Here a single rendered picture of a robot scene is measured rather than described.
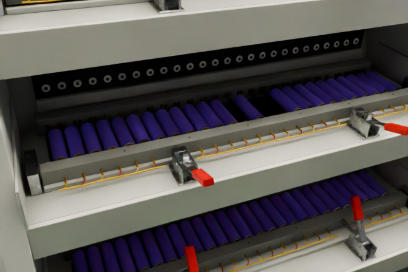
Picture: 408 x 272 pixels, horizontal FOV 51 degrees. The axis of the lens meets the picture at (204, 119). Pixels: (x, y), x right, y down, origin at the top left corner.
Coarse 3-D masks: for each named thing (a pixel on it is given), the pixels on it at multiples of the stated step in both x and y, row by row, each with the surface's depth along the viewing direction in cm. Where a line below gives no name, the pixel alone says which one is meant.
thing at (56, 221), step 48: (384, 48) 75; (96, 96) 60; (288, 144) 57; (336, 144) 57; (384, 144) 60; (48, 192) 48; (96, 192) 48; (144, 192) 48; (192, 192) 50; (240, 192) 53; (48, 240) 45; (96, 240) 48
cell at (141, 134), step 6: (132, 114) 59; (126, 120) 59; (132, 120) 58; (138, 120) 58; (132, 126) 57; (138, 126) 56; (132, 132) 56; (138, 132) 55; (144, 132) 55; (138, 138) 54; (144, 138) 54; (150, 138) 55
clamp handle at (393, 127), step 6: (372, 114) 58; (366, 120) 59; (372, 120) 59; (378, 126) 57; (384, 126) 55; (390, 126) 55; (396, 126) 54; (402, 126) 54; (396, 132) 54; (402, 132) 53
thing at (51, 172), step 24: (384, 96) 64; (264, 120) 58; (288, 120) 58; (312, 120) 60; (336, 120) 60; (144, 144) 52; (168, 144) 52; (192, 144) 54; (216, 144) 55; (48, 168) 48; (72, 168) 48; (96, 168) 50; (120, 168) 50
